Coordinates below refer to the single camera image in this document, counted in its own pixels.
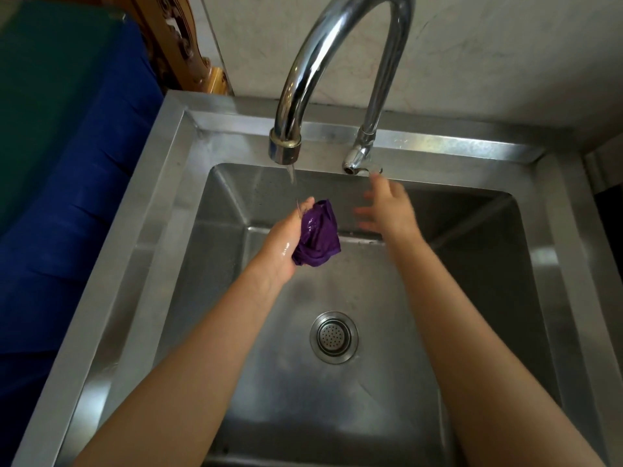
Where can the person's left hand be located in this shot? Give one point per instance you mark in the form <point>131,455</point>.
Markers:
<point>281,245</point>

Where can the person's right hand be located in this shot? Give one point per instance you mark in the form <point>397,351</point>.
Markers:
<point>395,213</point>

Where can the person's right fingers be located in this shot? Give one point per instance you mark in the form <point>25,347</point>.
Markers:
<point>371,206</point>

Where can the person's left fingers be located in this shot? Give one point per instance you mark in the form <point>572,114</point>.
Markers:
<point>304,207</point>

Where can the purple cloth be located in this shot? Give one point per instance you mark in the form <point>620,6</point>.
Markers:
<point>319,235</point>

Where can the person's left forearm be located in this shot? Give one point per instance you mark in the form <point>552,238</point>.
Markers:
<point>182,374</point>

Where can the person's right forearm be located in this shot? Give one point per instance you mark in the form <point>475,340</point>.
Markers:
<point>479,355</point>

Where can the stainless steel sink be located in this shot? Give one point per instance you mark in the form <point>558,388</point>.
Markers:
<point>311,296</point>

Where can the round metal drain strainer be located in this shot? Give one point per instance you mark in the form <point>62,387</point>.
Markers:
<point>334,337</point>

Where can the chrome gooseneck faucet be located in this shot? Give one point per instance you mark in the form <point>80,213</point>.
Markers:
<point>336,68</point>

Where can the carved wooden furniture piece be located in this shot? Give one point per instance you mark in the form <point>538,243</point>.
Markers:
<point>182,41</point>

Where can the blue fabric cover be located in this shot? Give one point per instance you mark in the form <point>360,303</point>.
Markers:
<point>63,228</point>

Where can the green glass table top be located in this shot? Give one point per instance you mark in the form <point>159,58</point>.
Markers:
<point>46,102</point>

